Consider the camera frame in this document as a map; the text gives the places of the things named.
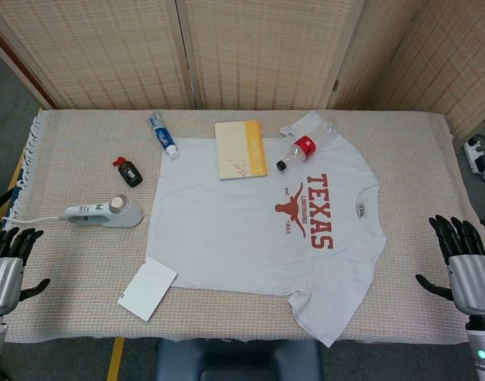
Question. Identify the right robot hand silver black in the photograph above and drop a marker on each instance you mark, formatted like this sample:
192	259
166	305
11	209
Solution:
472	282

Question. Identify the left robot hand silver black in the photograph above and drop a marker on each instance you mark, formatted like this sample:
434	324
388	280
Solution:
6	278

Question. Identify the white handheld iron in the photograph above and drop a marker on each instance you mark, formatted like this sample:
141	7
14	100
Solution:
107	216

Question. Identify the white Texas print T-shirt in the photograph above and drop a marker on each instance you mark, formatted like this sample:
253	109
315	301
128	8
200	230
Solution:
234	238

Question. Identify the white power strip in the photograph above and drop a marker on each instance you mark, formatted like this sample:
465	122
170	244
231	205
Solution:
476	156

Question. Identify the white rectangular card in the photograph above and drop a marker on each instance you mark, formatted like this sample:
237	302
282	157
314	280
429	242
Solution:
148	287

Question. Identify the beige woven tablecloth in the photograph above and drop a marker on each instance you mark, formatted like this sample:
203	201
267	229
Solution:
87	139

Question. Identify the small black bottle red cap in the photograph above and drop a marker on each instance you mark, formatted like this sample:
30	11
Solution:
131	174

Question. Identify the blue white toothpaste tube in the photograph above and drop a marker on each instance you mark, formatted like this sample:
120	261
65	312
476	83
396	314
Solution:
164	139

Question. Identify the clear bottle red label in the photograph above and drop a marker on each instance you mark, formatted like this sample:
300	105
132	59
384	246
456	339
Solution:
305	145

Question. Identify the blue padded seat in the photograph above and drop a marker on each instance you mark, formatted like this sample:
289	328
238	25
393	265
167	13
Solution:
242	361

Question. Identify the cream yellow book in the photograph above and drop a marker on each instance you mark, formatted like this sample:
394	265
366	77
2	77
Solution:
236	147

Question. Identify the beige folding screen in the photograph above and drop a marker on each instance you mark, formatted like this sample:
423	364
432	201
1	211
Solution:
246	51

